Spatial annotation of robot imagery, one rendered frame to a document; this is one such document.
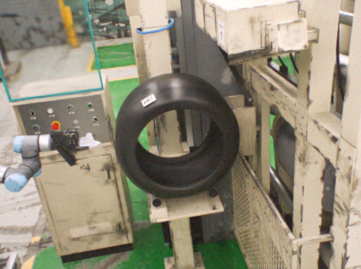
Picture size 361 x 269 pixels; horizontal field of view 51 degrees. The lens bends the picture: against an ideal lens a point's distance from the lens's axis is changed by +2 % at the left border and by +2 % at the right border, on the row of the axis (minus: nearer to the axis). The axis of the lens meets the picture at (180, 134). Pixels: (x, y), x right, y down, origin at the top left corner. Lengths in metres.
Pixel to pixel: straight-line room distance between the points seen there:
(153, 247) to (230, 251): 0.57
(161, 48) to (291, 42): 0.82
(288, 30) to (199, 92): 0.50
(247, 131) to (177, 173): 0.45
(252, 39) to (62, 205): 1.83
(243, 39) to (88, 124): 1.39
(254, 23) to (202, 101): 0.43
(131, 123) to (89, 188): 1.10
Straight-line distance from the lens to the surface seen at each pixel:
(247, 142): 2.09
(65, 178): 2.57
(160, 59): 1.91
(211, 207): 1.91
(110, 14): 10.77
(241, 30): 1.30
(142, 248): 2.95
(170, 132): 2.05
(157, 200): 1.81
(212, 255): 2.82
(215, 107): 1.60
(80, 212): 2.71
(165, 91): 1.57
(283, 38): 1.25
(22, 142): 1.76
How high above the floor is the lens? 1.96
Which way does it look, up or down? 26 degrees down
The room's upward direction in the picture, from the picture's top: 6 degrees counter-clockwise
